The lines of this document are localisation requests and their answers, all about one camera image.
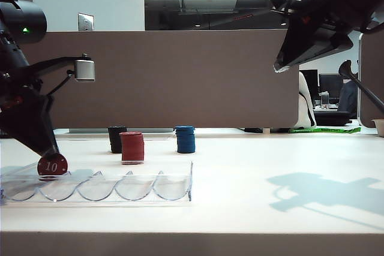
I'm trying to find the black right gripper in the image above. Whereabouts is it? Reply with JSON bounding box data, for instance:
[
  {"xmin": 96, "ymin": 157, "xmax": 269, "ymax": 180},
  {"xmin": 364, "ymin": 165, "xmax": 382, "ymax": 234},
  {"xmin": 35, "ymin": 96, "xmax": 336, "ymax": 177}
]
[{"xmin": 269, "ymin": 0, "xmax": 355, "ymax": 73}]

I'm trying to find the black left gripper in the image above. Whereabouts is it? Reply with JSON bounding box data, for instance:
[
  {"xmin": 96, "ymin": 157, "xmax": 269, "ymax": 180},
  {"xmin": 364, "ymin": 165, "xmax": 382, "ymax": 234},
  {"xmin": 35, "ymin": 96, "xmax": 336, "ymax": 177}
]
[{"xmin": 0, "ymin": 55, "xmax": 76, "ymax": 157}]

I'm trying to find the single red poker chip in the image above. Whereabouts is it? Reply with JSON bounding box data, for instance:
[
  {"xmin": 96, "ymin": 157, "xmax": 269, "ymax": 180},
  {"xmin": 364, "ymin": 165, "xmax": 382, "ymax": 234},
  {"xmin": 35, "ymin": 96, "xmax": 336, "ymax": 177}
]
[{"xmin": 37, "ymin": 153, "xmax": 69, "ymax": 178}]

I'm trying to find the clear plastic chip tray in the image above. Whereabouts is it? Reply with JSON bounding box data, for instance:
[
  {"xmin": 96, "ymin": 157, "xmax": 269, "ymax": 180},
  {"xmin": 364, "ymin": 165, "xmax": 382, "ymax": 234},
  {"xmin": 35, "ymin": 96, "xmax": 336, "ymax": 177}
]
[{"xmin": 0, "ymin": 161, "xmax": 193, "ymax": 203}]

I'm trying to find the black poker chip stack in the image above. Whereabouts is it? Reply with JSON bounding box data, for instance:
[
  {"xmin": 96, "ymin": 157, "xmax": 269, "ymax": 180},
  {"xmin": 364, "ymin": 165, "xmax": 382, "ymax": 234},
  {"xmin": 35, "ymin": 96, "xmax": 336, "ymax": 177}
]
[{"xmin": 107, "ymin": 125, "xmax": 128, "ymax": 154}]

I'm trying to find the red poker chip stack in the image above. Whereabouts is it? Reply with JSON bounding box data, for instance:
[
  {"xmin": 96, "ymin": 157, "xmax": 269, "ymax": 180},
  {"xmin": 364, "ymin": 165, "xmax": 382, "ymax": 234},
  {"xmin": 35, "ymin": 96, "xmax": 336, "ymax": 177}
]
[{"xmin": 119, "ymin": 131, "xmax": 145, "ymax": 165}]

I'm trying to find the blue poker chip stack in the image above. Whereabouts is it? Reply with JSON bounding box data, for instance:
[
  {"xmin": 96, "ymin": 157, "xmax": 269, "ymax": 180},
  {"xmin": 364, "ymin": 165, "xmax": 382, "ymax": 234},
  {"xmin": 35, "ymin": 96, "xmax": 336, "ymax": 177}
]
[{"xmin": 175, "ymin": 125, "xmax": 196, "ymax": 154}]

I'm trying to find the black computer monitor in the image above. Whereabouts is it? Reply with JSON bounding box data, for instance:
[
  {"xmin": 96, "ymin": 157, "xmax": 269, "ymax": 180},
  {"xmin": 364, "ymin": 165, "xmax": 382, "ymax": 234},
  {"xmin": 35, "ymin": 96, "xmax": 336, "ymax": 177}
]
[
  {"xmin": 319, "ymin": 73, "xmax": 344, "ymax": 95},
  {"xmin": 299, "ymin": 69, "xmax": 319, "ymax": 91}
]

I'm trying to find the dark blue office chair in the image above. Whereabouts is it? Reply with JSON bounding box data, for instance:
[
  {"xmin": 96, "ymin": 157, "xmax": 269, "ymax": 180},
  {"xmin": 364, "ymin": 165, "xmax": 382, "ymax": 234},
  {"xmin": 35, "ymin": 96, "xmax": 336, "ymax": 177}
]
[{"xmin": 338, "ymin": 80, "xmax": 359, "ymax": 113}]

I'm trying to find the black slanted rod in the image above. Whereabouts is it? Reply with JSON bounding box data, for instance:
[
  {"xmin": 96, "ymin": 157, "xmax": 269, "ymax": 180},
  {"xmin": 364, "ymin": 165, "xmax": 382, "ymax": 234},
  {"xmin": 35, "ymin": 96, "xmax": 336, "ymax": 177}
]
[{"xmin": 338, "ymin": 60, "xmax": 384, "ymax": 109}]

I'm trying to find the narrow brown partition panel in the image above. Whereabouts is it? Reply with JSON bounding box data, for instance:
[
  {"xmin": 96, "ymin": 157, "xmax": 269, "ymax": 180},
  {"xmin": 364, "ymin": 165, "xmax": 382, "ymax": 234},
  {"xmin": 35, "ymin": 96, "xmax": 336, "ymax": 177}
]
[{"xmin": 359, "ymin": 32, "xmax": 384, "ymax": 128}]

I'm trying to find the white chair with black stripe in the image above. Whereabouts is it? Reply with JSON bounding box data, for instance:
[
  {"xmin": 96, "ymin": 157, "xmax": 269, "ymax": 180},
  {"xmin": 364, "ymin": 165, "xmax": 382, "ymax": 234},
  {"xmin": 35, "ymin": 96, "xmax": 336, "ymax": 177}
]
[{"xmin": 295, "ymin": 73, "xmax": 317, "ymax": 129}]

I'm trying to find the green tape strip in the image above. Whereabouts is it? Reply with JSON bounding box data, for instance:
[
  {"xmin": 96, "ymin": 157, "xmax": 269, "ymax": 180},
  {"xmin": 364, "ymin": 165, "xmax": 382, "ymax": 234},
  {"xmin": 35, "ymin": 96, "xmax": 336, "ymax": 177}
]
[{"xmin": 289, "ymin": 126, "xmax": 362, "ymax": 134}]

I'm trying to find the short tan paper cup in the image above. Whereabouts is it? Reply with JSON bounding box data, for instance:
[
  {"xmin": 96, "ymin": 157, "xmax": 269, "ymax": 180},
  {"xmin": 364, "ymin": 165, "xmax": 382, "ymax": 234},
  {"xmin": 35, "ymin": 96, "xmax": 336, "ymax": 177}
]
[{"xmin": 371, "ymin": 119, "xmax": 384, "ymax": 137}]

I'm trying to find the wide brown partition panel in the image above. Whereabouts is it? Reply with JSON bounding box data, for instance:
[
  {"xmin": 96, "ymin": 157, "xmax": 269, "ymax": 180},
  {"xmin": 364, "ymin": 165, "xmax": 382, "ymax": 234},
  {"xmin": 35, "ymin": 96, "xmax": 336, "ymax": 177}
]
[{"xmin": 17, "ymin": 30, "xmax": 301, "ymax": 129}]

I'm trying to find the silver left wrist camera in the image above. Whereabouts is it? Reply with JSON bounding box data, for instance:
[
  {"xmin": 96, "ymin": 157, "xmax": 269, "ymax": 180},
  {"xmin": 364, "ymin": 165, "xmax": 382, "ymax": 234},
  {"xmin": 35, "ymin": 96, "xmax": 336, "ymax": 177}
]
[{"xmin": 73, "ymin": 53, "xmax": 97, "ymax": 83}]

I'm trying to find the silver wall switch plate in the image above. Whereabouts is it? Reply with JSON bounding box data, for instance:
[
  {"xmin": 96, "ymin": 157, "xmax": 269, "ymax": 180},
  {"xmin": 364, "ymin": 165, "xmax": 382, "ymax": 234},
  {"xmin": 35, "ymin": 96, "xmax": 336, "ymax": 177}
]
[{"xmin": 77, "ymin": 12, "xmax": 95, "ymax": 32}]

